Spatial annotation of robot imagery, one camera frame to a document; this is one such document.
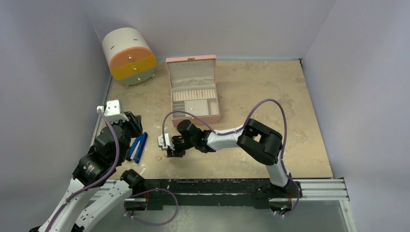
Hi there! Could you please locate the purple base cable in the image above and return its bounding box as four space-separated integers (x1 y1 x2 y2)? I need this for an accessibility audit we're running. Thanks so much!
273 179 307 219
124 188 178 226

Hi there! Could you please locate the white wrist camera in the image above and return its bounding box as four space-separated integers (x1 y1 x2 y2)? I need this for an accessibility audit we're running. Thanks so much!
157 133 175 150
97 100 129 123

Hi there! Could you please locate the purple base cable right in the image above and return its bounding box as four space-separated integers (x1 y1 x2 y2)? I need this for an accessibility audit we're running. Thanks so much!
273 179 307 219

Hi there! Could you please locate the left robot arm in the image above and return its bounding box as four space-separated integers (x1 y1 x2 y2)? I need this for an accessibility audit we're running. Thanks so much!
31 110 144 232

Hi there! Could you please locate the pink jewelry box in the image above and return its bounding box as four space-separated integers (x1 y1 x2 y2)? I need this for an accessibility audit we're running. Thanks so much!
165 55 221 128

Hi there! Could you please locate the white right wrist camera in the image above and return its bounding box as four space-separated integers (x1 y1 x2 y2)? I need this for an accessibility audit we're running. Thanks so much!
157 133 175 150

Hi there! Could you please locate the round pastel drawer organizer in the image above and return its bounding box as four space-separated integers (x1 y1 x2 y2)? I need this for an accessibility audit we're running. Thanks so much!
102 28 157 87

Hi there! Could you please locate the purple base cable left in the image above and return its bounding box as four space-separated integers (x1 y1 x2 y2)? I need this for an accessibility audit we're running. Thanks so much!
124 188 178 226

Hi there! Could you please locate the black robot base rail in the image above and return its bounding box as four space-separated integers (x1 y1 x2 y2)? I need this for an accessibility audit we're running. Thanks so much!
123 170 303 212

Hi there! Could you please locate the aluminium frame rail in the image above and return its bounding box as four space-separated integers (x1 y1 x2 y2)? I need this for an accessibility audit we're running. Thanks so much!
91 178 350 203

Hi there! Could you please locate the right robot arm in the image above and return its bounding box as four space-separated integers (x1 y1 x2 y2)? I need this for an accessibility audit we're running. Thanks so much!
157 119 292 197

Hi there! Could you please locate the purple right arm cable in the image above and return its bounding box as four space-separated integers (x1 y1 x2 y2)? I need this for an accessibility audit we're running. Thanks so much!
161 98 288 180

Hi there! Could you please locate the blue stapler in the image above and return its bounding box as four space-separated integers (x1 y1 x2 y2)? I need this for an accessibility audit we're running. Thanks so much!
126 132 148 164

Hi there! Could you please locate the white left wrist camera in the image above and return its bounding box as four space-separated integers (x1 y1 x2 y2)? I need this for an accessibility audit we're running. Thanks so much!
97 100 129 123

